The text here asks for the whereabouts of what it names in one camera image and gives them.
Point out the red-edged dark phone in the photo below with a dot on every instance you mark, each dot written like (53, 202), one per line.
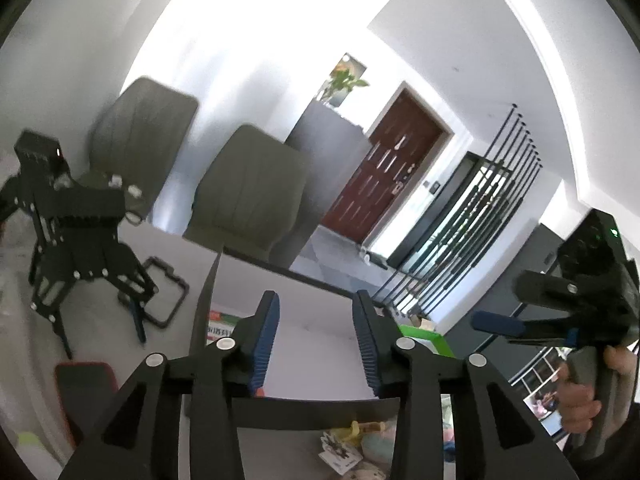
(85, 390)

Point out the grey cardboard box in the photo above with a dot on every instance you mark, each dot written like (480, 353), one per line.
(310, 340)

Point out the grey upholstered chair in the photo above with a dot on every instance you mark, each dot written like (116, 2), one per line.
(250, 190)
(145, 130)

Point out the pastel plush toy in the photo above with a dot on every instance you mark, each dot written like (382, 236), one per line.
(380, 447)

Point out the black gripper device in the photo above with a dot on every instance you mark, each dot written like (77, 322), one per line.
(75, 220)

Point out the person's right hand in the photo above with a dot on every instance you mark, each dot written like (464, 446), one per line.
(575, 405)

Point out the green potted plant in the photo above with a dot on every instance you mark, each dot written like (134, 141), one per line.
(345, 82)

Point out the brown wooden door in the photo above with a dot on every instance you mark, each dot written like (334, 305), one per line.
(390, 170)

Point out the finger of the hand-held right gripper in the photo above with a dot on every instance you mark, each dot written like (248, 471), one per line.
(500, 324)
(550, 290)

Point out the dark wall keypad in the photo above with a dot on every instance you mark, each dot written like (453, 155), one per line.
(434, 187)

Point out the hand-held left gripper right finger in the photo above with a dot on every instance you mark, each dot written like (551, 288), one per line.
(365, 345)

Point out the grey paw-print tablecloth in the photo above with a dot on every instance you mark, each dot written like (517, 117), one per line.
(165, 342)

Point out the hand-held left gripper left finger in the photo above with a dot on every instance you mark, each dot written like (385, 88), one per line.
(265, 340)

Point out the black metal railing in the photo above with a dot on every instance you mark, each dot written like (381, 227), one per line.
(500, 185)

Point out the red and white packet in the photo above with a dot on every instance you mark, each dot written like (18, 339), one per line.
(225, 327)

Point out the dark grey cabinet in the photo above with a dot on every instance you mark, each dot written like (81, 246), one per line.
(325, 135)

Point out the dark slipper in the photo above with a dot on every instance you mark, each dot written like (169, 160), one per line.
(379, 260)

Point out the framed wall picture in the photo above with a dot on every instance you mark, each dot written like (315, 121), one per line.
(356, 65)

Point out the black rectangular frame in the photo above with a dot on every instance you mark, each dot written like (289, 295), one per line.
(177, 285)

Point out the person's right forearm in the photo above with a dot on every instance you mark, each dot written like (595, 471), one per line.
(620, 440)

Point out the white slipper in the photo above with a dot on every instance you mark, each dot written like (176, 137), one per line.
(367, 258)

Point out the white box with green rim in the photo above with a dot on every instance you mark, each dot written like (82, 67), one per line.
(425, 337)

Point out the yellow plastic toy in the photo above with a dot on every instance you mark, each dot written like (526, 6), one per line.
(362, 430)

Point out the black-framed glass door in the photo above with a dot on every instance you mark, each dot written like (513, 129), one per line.
(425, 230)

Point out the white printed tag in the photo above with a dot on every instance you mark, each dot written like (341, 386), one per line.
(340, 455)

